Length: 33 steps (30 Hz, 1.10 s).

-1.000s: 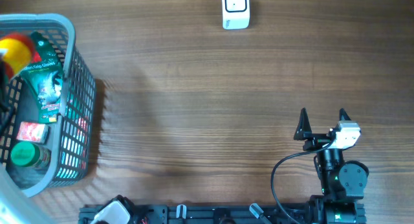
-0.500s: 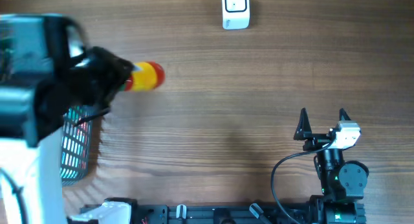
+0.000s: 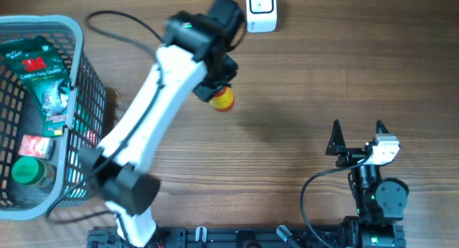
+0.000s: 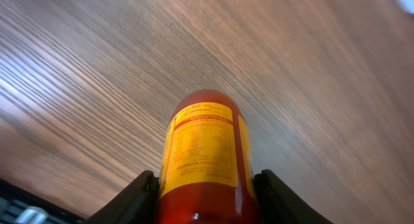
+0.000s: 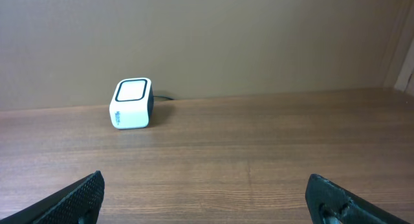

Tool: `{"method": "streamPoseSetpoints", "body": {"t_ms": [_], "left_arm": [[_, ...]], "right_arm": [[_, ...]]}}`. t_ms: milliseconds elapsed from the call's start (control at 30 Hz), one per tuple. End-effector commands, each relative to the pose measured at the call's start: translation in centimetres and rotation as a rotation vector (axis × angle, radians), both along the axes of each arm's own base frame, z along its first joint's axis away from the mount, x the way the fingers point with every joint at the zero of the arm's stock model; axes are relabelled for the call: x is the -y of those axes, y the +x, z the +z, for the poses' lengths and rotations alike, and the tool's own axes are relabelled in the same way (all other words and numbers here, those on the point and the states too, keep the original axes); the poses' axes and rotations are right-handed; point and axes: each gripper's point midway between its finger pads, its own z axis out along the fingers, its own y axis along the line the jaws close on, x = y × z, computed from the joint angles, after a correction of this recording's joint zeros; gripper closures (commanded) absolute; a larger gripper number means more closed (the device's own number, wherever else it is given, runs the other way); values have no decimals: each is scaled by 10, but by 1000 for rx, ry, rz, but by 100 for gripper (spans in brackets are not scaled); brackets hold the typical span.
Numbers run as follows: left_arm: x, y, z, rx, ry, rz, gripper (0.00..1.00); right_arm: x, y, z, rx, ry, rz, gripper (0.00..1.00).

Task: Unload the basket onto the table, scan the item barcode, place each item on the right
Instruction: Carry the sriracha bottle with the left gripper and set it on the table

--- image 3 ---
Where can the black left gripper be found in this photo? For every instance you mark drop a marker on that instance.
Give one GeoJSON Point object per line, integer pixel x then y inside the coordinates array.
{"type": "Point", "coordinates": [228, 65]}

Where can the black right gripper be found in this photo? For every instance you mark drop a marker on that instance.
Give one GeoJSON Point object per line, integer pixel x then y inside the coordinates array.
{"type": "Point", "coordinates": [337, 145]}

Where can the red yellow sauce bottle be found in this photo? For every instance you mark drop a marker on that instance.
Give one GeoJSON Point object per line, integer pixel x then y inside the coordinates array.
{"type": "Point", "coordinates": [224, 100]}

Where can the green 3M gloves packet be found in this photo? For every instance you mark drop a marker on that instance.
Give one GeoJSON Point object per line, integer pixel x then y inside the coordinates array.
{"type": "Point", "coordinates": [43, 72]}

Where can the small red patterned box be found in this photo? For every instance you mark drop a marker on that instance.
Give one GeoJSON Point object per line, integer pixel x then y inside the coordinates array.
{"type": "Point", "coordinates": [36, 147]}

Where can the green lidded jar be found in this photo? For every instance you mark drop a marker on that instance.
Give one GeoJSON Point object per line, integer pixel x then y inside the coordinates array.
{"type": "Point", "coordinates": [30, 171]}

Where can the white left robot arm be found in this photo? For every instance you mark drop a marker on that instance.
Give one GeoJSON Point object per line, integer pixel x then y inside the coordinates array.
{"type": "Point", "coordinates": [192, 59]}

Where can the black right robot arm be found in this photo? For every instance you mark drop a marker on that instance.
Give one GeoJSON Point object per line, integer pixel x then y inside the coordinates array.
{"type": "Point", "coordinates": [380, 202]}

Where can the white barcode scanner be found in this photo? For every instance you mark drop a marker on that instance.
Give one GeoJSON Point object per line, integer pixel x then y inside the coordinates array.
{"type": "Point", "coordinates": [261, 15]}

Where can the grey plastic shopping basket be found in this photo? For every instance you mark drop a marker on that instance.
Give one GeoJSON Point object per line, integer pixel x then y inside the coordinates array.
{"type": "Point", "coordinates": [19, 117]}

